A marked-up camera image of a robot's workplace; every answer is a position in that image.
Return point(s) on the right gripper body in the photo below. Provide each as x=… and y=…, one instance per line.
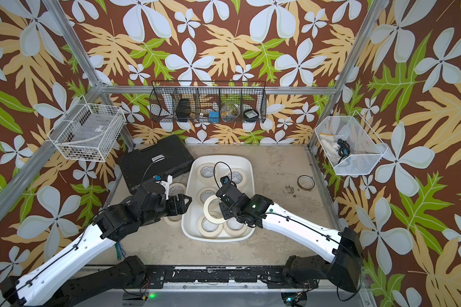
x=228, y=213

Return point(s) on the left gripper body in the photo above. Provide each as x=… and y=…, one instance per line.
x=166, y=207

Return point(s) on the white plastic storage tray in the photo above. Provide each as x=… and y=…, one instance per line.
x=224, y=164

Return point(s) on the masking tape roll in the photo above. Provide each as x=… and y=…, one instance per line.
x=205, y=173
x=177, y=188
x=234, y=229
x=212, y=210
x=204, y=194
x=173, y=221
x=238, y=177
x=208, y=229

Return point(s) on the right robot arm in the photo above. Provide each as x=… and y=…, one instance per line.
x=338, y=253

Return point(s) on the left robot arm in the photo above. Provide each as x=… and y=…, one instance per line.
x=109, y=227

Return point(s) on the blue box in basket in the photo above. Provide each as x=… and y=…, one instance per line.
x=214, y=117

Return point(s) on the black box in basket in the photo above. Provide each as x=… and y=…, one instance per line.
x=183, y=110

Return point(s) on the black plastic tool case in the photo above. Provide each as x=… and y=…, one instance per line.
x=169, y=156

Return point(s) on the black square item in basket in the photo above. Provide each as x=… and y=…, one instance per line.
x=250, y=115

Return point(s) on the clear round container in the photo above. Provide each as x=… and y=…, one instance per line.
x=229, y=111

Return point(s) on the white mesh basket right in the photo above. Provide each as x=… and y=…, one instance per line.
x=350, y=144

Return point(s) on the white wire basket left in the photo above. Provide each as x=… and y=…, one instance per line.
x=89, y=133

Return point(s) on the black wire basket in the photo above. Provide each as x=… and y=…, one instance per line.
x=205, y=97

